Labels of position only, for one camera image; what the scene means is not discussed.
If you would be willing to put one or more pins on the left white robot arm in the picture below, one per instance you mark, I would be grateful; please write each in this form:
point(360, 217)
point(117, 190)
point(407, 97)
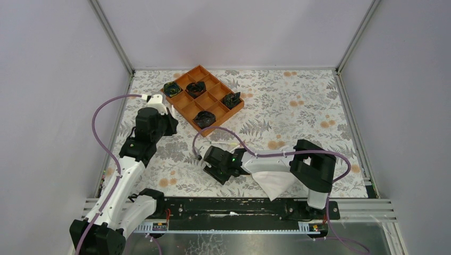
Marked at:
point(106, 227)

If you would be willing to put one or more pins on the green patterned rolled tie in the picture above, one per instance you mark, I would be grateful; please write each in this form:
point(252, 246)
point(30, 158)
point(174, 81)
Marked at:
point(171, 89)

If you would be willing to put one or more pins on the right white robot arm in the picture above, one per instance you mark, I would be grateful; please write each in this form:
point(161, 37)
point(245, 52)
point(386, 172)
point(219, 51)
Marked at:
point(275, 171)

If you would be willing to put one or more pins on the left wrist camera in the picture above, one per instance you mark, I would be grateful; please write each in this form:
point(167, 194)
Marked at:
point(155, 101)

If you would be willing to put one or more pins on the white marker green end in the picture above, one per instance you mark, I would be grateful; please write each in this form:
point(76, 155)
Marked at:
point(220, 143)

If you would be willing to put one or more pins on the orange wooden compartment tray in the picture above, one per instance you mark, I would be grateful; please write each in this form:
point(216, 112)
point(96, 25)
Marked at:
point(210, 100)

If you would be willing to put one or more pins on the dark blue rolled tie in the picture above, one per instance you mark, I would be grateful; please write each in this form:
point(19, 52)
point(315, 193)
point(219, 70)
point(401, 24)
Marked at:
point(204, 119)

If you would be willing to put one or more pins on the white folded cloth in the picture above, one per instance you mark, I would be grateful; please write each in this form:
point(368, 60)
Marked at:
point(274, 183)

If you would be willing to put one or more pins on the dark green rolled tie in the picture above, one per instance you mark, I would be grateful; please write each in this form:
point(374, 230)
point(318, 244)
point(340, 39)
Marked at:
point(231, 100)

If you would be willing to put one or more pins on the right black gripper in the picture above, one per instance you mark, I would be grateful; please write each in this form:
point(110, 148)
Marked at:
point(210, 161)

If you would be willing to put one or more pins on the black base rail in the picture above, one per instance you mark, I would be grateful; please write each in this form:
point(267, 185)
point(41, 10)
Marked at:
point(240, 214)

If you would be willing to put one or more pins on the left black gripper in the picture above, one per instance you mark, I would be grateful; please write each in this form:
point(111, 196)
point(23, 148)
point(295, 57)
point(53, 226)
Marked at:
point(169, 126)

